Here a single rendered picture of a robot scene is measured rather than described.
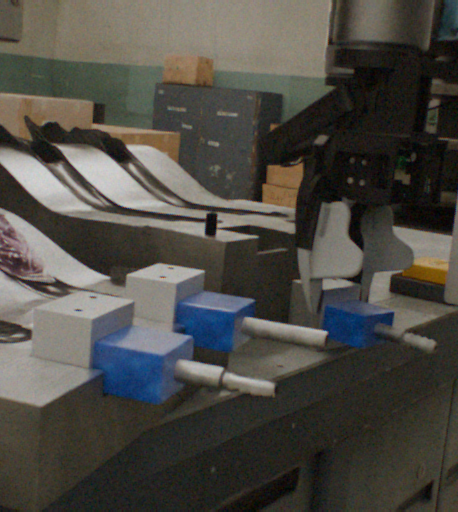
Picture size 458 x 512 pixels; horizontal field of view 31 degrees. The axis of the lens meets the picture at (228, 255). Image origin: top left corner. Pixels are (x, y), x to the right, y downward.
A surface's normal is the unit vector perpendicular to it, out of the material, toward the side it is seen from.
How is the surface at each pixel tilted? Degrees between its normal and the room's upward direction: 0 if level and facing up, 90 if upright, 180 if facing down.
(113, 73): 90
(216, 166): 90
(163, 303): 90
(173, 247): 90
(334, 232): 79
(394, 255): 100
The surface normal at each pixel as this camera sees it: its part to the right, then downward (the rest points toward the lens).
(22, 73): 0.83, 0.17
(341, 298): 0.69, 0.19
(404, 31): 0.30, 0.21
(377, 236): -0.68, 0.25
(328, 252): -0.69, -0.12
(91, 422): 0.93, 0.14
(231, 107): -0.53, 0.11
